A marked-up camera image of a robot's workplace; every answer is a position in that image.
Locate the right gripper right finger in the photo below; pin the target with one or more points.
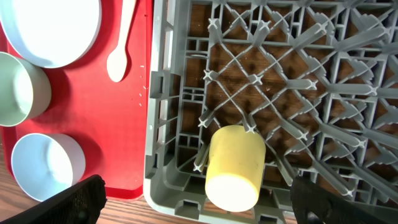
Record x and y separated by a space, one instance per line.
313 204

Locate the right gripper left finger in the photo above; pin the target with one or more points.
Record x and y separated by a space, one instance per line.
80 203

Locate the light blue bowl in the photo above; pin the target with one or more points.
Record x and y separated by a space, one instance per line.
46 164

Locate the yellow cup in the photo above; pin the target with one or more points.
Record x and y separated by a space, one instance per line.
235 168

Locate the green bowl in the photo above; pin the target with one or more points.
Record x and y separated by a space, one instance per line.
25 90

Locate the white plastic spoon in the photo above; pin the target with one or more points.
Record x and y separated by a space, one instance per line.
117 59

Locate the light blue plate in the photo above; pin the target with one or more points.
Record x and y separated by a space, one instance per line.
51 33

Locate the grey dishwasher rack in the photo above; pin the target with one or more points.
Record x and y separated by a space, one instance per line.
316 79

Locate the red serving tray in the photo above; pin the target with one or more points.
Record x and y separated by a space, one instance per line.
107 119

